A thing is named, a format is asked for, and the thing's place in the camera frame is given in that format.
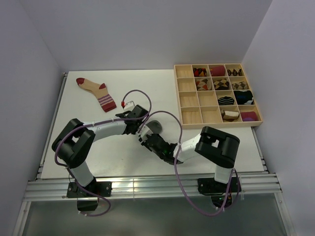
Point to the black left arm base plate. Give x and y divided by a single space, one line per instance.
87 199

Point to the black blue rolled sock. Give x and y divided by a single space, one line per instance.
244 97

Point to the brown tan argyle rolled sock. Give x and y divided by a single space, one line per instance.
221 84

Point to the black white striped rolled sock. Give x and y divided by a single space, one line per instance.
226 101

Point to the wooden compartment tray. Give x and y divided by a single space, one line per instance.
201 108

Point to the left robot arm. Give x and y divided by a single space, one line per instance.
74 142

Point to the red orange argyle rolled sock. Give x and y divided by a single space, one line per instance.
199 72

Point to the beige rolled sock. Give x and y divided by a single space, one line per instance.
229 115

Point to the brown white argyle rolled sock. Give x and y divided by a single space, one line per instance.
235 72

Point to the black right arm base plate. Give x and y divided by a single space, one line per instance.
216 190

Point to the tan sock with purple stripes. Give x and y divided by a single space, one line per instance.
100 91

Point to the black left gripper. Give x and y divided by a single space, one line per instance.
134 132

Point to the crimson rolled sock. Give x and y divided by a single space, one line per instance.
217 71

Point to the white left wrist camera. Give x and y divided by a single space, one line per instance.
127 106

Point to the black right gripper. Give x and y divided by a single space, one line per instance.
146 145

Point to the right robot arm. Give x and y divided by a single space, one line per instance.
215 145

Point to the tan orange argyle sock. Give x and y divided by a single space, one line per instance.
203 84

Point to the magenta purple rolled sock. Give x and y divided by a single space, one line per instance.
249 116

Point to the grey brown argyle rolled sock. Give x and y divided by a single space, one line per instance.
240 86

